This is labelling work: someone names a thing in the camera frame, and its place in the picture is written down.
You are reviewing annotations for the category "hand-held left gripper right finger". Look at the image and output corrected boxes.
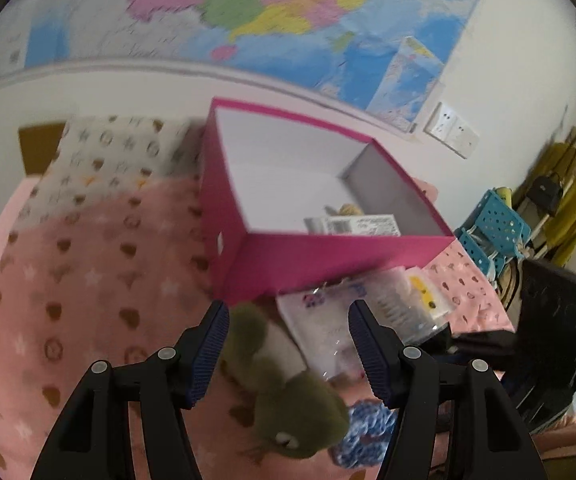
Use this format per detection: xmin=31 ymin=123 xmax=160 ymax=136
xmin=348 ymin=299 xmax=549 ymax=480

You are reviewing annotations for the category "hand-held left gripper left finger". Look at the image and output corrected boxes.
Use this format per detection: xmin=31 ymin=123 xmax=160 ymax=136
xmin=30 ymin=300 xmax=231 ymax=480

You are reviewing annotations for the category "green plush toy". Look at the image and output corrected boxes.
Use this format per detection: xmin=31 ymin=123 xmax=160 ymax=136
xmin=220 ymin=302 xmax=351 ymax=463

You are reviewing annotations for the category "pink cardboard box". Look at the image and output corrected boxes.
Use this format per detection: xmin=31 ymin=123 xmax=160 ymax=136
xmin=199 ymin=97 xmax=456 ymax=301

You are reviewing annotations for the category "clear plastic bag of cotton pads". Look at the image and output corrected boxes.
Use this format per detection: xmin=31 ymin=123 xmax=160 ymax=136
xmin=275 ymin=266 xmax=453 ymax=386

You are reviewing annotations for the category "blue crocheted cloth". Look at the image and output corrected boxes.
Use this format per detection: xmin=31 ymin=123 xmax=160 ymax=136
xmin=329 ymin=400 xmax=399 ymax=470

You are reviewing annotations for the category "white labelled packet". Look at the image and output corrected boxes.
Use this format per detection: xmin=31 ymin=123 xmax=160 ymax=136
xmin=304 ymin=214 xmax=401 ymax=237

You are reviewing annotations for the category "blue perforated stool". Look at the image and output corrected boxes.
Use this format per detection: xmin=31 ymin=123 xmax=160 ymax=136
xmin=454 ymin=189 xmax=533 ymax=281

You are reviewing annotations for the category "pink printed blanket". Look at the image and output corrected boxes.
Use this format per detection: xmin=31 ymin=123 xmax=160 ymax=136
xmin=0 ymin=157 xmax=516 ymax=480

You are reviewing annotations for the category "yellow hanging garment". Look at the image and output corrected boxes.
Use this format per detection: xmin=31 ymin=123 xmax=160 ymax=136
xmin=523 ymin=142 xmax=576 ymax=268

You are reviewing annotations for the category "black handbag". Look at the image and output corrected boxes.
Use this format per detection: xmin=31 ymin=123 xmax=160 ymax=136
xmin=525 ymin=172 xmax=566 ymax=213

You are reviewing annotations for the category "white printed pillow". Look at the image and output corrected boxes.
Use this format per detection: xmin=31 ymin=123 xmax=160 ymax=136
xmin=20 ymin=115 xmax=203 ymax=228

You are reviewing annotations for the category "brown wooden headboard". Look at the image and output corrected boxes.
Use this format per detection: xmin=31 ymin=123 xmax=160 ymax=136
xmin=18 ymin=122 xmax=68 ymax=177

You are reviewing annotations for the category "white wall socket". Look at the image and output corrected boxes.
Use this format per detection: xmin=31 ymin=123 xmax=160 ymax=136
xmin=424 ymin=101 xmax=480 ymax=160

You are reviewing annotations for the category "wall map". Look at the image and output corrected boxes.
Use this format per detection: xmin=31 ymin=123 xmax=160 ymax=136
xmin=0 ymin=0 xmax=494 ymax=133

